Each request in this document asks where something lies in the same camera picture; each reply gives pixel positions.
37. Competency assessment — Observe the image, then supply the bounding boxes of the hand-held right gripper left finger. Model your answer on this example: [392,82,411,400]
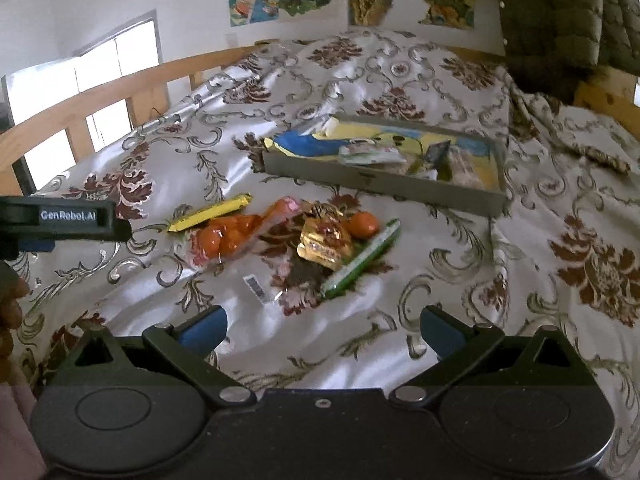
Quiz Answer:
[65,304,258,409]

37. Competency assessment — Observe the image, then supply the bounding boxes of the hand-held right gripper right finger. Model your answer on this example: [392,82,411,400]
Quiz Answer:
[388,304,584,409]

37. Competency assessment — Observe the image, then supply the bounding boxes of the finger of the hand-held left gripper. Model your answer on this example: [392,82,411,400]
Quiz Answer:
[0,217,134,261]

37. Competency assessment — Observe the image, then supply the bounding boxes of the clear packet with barcode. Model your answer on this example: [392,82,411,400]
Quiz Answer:
[242,259,324,312]

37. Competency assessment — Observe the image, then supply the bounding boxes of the clear bag of orange fruit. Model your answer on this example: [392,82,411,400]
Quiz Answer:
[185,196,304,270]

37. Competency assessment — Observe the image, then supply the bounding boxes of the green stick snack packet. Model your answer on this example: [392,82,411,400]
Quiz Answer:
[319,218,403,300]

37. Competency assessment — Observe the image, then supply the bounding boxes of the yellow snack bar packet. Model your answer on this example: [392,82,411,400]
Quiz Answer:
[167,193,255,234]

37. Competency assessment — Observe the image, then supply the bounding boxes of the orange tangerine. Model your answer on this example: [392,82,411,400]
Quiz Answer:
[346,210,380,241]

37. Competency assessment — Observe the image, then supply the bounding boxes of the gold candy pack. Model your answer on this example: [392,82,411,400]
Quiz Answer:
[297,213,352,267]

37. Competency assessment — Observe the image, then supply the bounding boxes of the grey tray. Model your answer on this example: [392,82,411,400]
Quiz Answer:
[261,114,509,218]

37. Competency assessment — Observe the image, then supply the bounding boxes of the clear packet of brown biscuits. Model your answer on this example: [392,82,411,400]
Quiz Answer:
[441,151,484,184]

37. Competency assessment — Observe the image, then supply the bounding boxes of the white green snack pouch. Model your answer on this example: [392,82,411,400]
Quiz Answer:
[338,140,407,167]

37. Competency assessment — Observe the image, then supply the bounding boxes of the person's left hand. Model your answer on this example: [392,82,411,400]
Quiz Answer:
[0,280,30,383]

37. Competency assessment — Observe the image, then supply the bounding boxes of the window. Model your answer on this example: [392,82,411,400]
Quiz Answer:
[0,9,162,182]

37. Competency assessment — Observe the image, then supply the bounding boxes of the pink clothing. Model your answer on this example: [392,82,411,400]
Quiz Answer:
[0,380,49,480]

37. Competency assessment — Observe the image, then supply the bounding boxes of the green quilted jacket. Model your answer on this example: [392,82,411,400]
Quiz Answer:
[492,0,640,107]

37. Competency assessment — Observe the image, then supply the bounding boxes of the wooden bed frame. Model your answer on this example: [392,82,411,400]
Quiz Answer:
[0,42,640,196]

